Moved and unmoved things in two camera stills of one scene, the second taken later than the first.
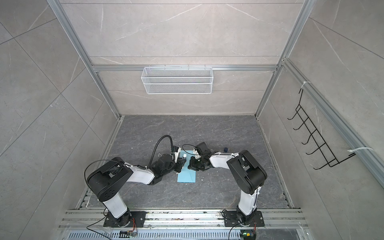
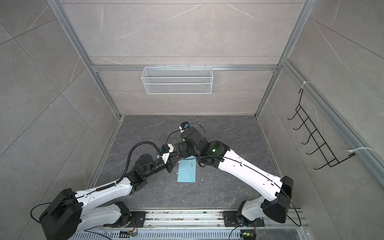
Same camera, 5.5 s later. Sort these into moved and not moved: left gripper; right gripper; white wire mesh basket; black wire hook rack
Moved: left gripper; right gripper
Not moved: white wire mesh basket; black wire hook rack
